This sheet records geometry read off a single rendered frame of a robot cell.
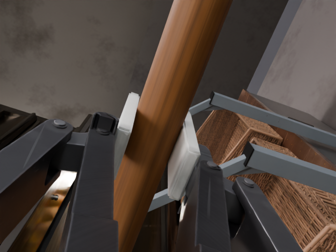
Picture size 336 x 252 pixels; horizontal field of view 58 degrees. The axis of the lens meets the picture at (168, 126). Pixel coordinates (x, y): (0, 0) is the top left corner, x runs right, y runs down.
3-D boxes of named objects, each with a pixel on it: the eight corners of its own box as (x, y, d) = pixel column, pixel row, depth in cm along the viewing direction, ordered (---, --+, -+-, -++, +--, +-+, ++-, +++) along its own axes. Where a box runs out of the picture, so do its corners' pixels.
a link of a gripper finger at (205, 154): (198, 183, 14) (258, 202, 14) (190, 140, 18) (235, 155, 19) (186, 209, 14) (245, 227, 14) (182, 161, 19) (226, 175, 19)
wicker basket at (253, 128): (237, 232, 138) (180, 216, 134) (215, 174, 191) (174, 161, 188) (285, 138, 124) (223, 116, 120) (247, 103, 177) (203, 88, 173)
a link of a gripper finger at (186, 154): (187, 149, 15) (201, 153, 15) (181, 108, 21) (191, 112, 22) (167, 198, 16) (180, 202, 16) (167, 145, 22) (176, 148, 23)
